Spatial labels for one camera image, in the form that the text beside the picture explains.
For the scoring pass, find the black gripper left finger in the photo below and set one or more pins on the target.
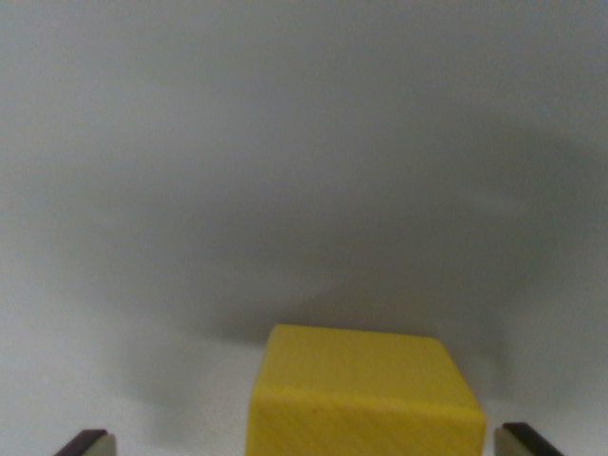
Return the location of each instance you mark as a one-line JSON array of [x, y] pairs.
[[90, 444]]

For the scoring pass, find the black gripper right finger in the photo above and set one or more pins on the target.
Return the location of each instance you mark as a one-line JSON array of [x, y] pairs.
[[520, 442]]

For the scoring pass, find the yellow wooden cube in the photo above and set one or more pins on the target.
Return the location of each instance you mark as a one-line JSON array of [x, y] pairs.
[[366, 399]]

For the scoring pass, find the grey plastic bin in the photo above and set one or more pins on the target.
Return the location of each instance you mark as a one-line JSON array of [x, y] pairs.
[[237, 142]]

